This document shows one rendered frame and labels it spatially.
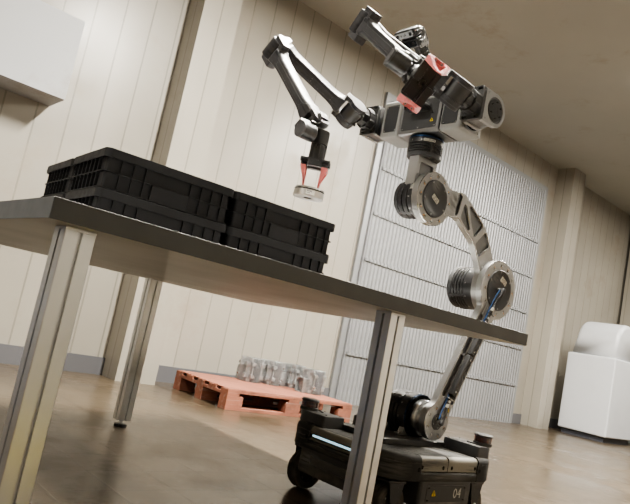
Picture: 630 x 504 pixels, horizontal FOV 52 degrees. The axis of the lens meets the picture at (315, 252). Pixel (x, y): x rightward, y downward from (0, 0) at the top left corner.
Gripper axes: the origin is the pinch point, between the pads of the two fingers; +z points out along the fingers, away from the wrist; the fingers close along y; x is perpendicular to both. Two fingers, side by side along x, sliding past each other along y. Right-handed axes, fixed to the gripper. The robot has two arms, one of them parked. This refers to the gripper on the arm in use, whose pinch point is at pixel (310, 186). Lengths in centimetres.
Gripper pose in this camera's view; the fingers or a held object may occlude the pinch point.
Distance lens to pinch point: 219.6
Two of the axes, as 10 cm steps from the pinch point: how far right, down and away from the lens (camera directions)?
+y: 9.8, 2.0, -0.7
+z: -2.1, 9.7, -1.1
